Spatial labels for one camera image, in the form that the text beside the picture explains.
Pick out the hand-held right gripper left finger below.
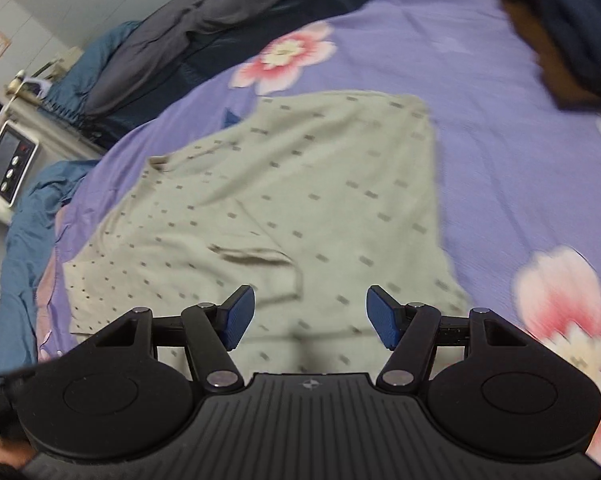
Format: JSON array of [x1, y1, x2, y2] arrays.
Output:
[[93, 284, 257, 393]]

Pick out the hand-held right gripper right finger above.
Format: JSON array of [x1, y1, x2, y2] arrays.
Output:
[[367, 285, 529, 395]]

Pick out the beige dotted small shirt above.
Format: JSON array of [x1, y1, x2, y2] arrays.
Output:
[[63, 89, 474, 376]]

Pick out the purple floral bed sheet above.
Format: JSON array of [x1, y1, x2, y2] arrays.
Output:
[[35, 0, 601, 471]]

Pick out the teal blue quilt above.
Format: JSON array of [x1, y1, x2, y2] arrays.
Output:
[[0, 20, 146, 366]]

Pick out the white cabinet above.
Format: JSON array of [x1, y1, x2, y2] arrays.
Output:
[[0, 95, 108, 226]]

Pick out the white appliance with display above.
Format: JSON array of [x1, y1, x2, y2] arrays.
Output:
[[0, 120, 40, 208]]

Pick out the dark brown garment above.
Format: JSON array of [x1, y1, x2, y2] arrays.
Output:
[[503, 2, 601, 111]]

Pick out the dark grey blanket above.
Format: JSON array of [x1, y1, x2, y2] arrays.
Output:
[[80, 0, 481, 146]]

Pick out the navy blue garment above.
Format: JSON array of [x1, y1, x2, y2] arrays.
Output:
[[485, 0, 601, 106]]

